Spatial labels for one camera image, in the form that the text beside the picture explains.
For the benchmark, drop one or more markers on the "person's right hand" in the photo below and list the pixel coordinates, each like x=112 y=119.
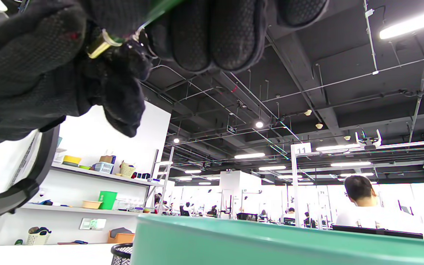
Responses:
x=24 y=62

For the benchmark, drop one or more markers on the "green tool with brass ferrule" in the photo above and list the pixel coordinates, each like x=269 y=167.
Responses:
x=103 y=45

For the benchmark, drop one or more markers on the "yellow bowl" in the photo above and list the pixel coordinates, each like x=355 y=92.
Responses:
x=71 y=160

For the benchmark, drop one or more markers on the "black office chair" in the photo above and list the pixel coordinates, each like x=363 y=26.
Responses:
x=31 y=184

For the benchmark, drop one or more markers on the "white shelf unit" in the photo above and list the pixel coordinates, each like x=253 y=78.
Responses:
x=87 y=172

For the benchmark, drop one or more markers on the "brown cardboard box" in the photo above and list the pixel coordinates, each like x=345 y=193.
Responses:
x=107 y=159

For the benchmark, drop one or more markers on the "blue and white basket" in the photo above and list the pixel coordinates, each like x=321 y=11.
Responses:
x=103 y=168

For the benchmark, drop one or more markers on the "wicker basket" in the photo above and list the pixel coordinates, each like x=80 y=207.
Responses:
x=127 y=170

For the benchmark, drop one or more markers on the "beige bowl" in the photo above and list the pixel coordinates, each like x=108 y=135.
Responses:
x=91 y=204

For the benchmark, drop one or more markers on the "green bucket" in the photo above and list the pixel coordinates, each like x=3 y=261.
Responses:
x=107 y=200

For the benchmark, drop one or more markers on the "white slatted basket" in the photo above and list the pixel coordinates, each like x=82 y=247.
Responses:
x=38 y=238

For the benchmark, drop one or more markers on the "clear plastic container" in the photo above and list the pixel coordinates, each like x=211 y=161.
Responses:
x=129 y=204

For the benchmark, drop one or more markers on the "orange storage box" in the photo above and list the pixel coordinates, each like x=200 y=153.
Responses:
x=120 y=238

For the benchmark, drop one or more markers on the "black mesh wastebasket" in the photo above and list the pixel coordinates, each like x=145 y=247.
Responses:
x=122 y=255

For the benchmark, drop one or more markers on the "round ceiling spotlight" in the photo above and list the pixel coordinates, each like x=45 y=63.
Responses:
x=259 y=124

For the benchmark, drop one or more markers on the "flat ceiling light panel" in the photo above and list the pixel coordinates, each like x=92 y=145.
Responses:
x=249 y=155

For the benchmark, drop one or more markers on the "white number sign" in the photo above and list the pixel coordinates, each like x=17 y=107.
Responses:
x=301 y=149

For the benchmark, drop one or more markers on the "large green plastic bin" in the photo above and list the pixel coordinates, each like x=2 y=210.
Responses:
x=271 y=243

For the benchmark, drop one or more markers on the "long ceiling tube light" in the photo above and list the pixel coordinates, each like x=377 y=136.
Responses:
x=414 y=23

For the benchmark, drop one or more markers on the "metal ladder frame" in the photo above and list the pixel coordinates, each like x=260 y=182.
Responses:
x=165 y=184

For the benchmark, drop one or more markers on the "white metal frame post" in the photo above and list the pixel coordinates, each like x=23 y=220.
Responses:
x=295 y=191

